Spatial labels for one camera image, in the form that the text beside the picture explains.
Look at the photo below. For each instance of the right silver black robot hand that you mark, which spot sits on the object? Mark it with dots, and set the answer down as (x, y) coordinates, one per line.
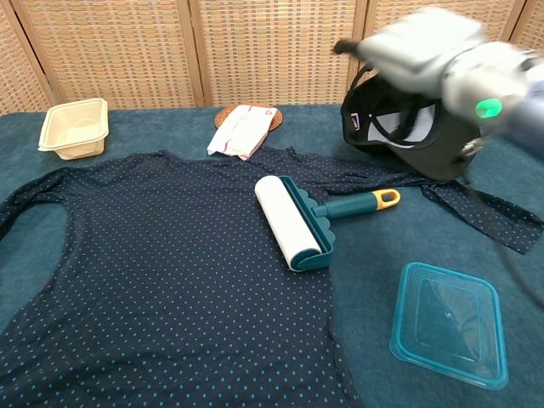
(425, 42)

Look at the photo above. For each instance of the blue transparent container lid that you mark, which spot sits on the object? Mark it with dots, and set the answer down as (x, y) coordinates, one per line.
(450, 327)

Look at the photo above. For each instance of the black baseball cap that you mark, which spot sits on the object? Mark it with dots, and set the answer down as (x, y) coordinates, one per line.
(433, 153)

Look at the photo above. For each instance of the white tissue pack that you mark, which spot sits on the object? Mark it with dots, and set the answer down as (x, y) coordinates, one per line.
(242, 132)

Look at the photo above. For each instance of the right lavender robot arm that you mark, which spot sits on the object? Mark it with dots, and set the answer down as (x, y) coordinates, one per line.
(510, 85)

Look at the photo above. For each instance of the beige plastic food container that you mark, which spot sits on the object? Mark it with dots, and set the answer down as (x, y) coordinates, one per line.
(72, 132)

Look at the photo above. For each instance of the teal white lint roller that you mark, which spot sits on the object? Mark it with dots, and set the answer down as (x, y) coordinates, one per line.
(289, 221)

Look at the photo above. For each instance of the round woven rattan coaster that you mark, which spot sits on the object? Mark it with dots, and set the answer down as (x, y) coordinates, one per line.
(222, 115)

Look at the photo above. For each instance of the teal fuzzy table cover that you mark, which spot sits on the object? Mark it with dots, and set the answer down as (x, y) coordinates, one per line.
(374, 246)

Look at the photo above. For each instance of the bamboo folding screen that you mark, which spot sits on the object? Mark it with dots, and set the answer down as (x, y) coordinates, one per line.
(170, 51)

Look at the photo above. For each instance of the navy polka dot shirt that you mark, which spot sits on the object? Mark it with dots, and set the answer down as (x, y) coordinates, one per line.
(170, 276)

